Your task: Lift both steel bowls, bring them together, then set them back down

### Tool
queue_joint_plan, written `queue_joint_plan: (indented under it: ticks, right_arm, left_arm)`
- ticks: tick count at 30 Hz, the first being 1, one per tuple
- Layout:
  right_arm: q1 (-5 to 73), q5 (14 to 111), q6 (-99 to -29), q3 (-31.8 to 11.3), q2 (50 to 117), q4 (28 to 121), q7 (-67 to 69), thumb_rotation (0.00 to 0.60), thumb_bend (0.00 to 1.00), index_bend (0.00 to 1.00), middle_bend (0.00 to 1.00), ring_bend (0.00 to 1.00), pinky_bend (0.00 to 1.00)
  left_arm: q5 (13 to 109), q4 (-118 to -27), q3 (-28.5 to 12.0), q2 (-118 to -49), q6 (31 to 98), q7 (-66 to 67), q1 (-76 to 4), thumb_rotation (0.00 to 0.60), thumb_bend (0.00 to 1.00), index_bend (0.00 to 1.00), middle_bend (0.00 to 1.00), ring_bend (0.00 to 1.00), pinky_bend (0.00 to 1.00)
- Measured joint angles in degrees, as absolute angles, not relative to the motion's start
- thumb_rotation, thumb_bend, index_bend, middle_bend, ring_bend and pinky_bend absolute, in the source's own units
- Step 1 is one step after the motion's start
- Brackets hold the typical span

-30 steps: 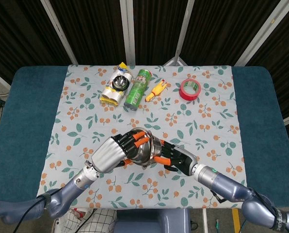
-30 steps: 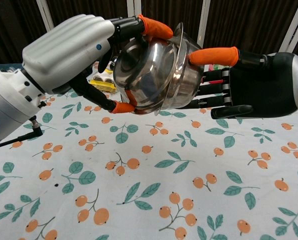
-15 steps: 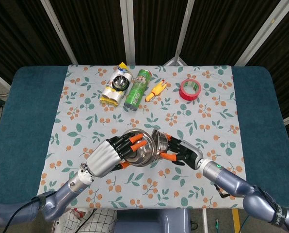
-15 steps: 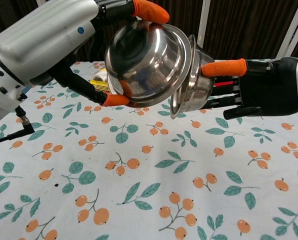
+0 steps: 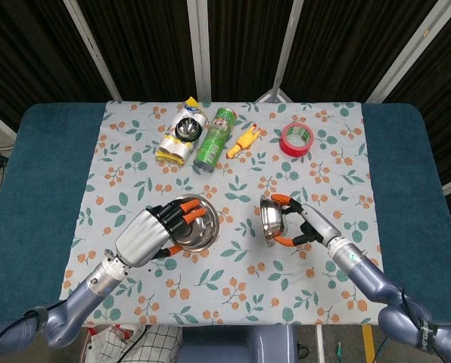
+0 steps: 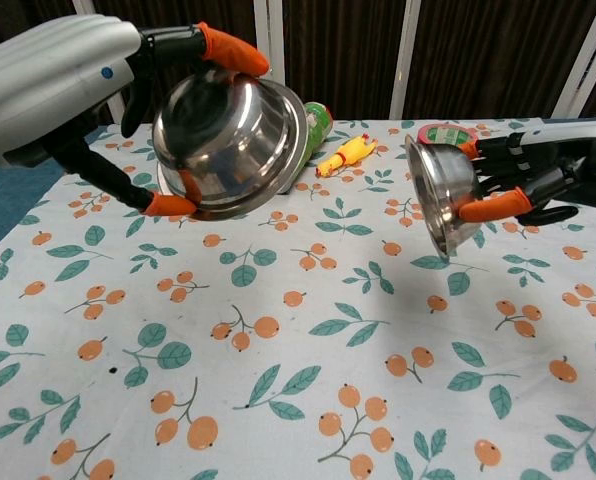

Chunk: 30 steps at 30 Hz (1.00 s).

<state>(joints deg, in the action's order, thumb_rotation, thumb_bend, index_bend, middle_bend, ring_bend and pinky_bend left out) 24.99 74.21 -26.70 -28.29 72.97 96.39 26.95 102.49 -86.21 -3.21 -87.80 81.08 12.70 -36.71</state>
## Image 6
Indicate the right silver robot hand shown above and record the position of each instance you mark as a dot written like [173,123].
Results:
[553,170]

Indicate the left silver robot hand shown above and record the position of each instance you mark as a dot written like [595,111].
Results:
[43,80]

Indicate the stainless steel bowl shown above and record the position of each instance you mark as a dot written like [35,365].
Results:
[228,135]
[443,185]

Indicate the red tape roll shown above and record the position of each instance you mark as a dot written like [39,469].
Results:
[448,135]

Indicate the yellow rubber chicken toy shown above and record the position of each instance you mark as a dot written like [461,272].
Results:
[343,156]

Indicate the green chips can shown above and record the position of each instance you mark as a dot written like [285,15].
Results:
[318,130]

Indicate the fruit print tablecloth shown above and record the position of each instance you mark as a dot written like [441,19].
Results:
[298,375]

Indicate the dark folding screen white frame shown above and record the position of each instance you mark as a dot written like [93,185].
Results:
[353,50]

